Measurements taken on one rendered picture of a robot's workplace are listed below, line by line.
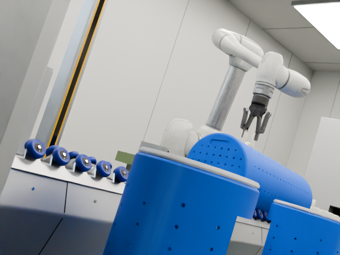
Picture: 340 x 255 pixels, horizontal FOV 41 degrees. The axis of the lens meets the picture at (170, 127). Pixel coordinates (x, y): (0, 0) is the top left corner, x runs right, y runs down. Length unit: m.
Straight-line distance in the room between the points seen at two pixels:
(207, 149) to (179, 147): 0.65
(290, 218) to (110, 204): 0.68
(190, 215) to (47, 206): 0.34
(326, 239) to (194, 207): 0.83
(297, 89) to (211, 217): 1.37
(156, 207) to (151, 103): 4.39
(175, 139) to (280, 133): 4.86
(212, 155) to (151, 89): 3.43
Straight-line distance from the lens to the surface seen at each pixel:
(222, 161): 1.83
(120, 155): 2.56
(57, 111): 1.58
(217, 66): 6.00
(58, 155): 1.07
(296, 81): 2.17
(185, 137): 2.53
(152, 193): 0.90
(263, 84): 2.08
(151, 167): 0.91
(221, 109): 2.62
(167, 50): 5.37
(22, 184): 1.01
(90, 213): 1.15
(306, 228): 1.62
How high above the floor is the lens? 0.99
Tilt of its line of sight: 6 degrees up
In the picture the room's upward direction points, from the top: 18 degrees clockwise
